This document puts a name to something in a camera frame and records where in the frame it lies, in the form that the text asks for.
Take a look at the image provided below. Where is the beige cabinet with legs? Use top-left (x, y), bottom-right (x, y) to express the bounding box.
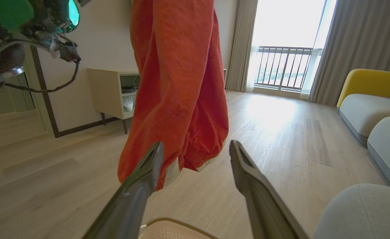
top-left (87, 68), bottom-right (228, 134)

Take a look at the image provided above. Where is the yellow sofa backrest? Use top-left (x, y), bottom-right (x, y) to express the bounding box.
top-left (336, 68), bottom-right (390, 108)

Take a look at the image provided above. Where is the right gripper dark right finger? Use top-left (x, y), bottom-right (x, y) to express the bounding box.
top-left (229, 140), bottom-right (310, 239)

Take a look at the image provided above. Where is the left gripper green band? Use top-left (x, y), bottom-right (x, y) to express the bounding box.
top-left (0, 0), bottom-right (82, 63)

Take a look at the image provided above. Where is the white plastic bag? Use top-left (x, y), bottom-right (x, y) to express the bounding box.
top-left (123, 96), bottom-right (135, 112)

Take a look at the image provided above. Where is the orange garment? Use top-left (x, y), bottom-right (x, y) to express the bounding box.
top-left (117, 0), bottom-right (229, 191)

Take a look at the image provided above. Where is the dark balcony railing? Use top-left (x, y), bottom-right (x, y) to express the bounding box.
top-left (255, 46), bottom-right (323, 91)

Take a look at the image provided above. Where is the beige laundry basket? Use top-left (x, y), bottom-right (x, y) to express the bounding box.
top-left (138, 217), bottom-right (219, 239)

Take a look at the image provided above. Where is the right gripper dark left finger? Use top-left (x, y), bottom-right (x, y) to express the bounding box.
top-left (82, 142), bottom-right (164, 239)

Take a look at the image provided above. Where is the dark brown door frame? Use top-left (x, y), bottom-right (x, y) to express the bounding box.
top-left (30, 45), bottom-right (60, 138)

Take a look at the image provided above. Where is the grey stitched sofa ottoman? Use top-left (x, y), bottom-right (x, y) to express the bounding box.
top-left (314, 184), bottom-right (390, 239)

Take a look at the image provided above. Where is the narrow beige curtain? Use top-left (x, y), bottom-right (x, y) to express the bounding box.
top-left (226, 0), bottom-right (258, 92)

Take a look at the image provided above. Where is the wide grey-beige curtain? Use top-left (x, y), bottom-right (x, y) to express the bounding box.
top-left (309, 0), bottom-right (390, 106)

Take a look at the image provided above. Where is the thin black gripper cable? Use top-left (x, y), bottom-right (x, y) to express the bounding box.
top-left (0, 59), bottom-right (81, 97)

